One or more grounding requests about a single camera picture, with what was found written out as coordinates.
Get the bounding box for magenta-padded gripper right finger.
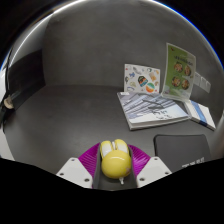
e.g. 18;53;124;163
128;143;173;189

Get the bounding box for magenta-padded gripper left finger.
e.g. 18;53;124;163
55;142;103;190

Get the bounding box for yellow computer mouse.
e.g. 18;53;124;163
98;138;133;185

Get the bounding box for black mouse pad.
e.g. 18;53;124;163
153;133;213;174

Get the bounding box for grey striped book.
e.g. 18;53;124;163
116;91;191;131

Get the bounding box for white book with blue band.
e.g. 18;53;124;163
183;99;217;131

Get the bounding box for white card with colourful stickers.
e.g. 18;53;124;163
123;63;161;95

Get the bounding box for green food menu sheet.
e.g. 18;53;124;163
161;42;197;103

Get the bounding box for white wall switch plates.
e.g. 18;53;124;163
193;71;212;94

